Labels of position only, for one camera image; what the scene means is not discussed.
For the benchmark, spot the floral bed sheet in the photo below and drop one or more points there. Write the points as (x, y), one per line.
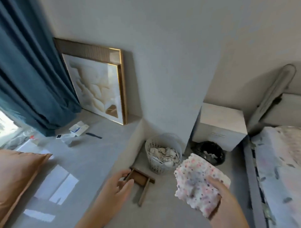
(279, 169)

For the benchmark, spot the gold framed picture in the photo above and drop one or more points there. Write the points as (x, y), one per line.
(94, 84)

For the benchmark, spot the window pane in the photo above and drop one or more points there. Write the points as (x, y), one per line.
(7, 126)

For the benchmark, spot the person's left thumb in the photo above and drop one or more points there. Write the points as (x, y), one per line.
(127, 186)

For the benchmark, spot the black comb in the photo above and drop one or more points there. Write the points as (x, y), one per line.
(93, 135)

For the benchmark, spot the white headboard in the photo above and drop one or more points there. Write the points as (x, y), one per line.
(289, 110)

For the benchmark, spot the clear plastic bag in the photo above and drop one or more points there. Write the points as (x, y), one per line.
(18, 138)

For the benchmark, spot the white nightstand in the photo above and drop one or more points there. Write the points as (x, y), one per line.
(223, 126)

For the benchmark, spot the person's right hand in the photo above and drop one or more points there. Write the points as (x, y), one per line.
(224, 197)

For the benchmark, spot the grey folded ironing board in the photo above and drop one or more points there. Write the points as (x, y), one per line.
(272, 94)

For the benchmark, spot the white plastic mesh basket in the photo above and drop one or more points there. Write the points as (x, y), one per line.
(162, 152)

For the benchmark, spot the blue curtain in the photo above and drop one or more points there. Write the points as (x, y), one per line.
(28, 70)

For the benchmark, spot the small wooden stool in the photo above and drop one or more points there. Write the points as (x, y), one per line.
(141, 180)

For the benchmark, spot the grey bed frame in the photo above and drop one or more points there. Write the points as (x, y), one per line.
(252, 183)

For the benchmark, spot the person's left hand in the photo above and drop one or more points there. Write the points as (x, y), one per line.
(110, 190)

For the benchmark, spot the floral white cloth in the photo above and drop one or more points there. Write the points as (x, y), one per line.
(197, 185)

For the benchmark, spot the person's right thumb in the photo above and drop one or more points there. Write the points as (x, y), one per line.
(214, 185)

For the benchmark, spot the white paper sheet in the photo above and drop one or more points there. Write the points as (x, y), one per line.
(33, 149)

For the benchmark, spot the crumpled paper waste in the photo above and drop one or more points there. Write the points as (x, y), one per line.
(164, 155)

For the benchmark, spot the white packet with blue print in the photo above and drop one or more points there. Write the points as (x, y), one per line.
(78, 128)

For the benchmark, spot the orange pillow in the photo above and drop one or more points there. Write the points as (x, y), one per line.
(16, 180)

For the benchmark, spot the person's left forearm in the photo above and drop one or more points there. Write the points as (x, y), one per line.
(91, 216)

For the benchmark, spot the person's right forearm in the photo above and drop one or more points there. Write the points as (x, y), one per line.
(231, 218)

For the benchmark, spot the black trash bin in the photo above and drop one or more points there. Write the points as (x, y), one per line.
(208, 152)

